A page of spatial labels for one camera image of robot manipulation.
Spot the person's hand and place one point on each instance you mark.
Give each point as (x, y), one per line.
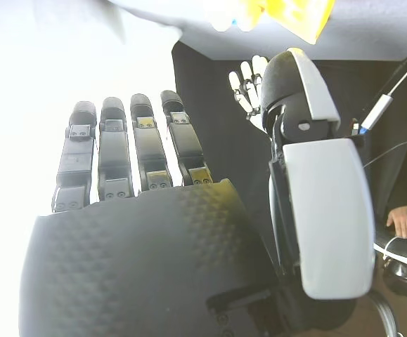
(404, 221)

